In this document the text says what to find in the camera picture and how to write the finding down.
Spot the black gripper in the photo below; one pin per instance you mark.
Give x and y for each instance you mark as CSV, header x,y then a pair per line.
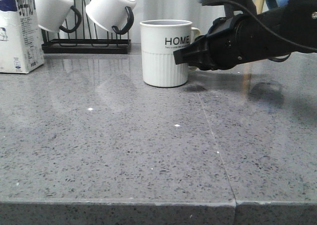
x,y
227,43

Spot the white mug black handle left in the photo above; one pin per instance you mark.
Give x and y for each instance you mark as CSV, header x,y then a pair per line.
x,y
52,13

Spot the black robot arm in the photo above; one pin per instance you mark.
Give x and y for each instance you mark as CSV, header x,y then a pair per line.
x,y
287,29

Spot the white mug black handle right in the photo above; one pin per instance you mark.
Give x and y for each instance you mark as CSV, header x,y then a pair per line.
x,y
115,16

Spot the black wire mug rack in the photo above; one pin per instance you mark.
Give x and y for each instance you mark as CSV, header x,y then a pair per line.
x,y
89,38

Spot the white blue milk carton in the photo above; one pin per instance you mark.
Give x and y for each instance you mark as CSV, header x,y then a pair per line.
x,y
20,37

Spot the white mug black handle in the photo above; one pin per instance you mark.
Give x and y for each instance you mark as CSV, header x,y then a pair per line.
x,y
115,16
52,13

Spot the white ribbed HOME mug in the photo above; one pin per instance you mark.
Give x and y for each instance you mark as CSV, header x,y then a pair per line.
x,y
159,39

